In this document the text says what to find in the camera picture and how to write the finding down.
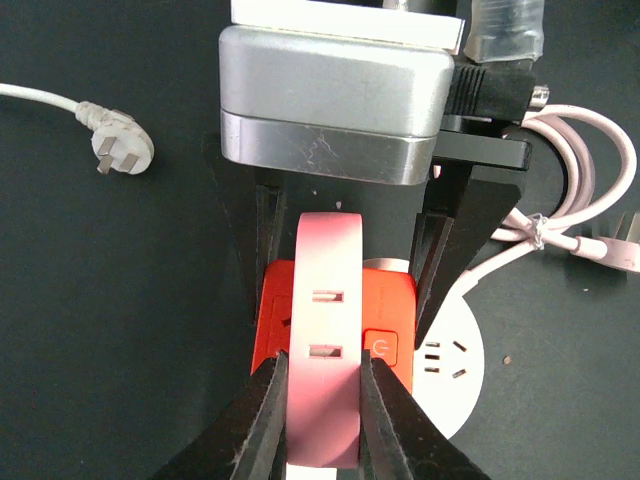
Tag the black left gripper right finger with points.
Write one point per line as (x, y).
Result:
(397, 439)

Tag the pink plug adapter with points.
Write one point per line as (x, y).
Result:
(323, 400)

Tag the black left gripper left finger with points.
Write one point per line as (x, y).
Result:
(246, 440)

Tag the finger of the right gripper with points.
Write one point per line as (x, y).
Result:
(253, 201)

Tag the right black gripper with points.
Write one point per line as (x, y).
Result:
(465, 204)

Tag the red plug adapter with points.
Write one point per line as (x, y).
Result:
(389, 314)

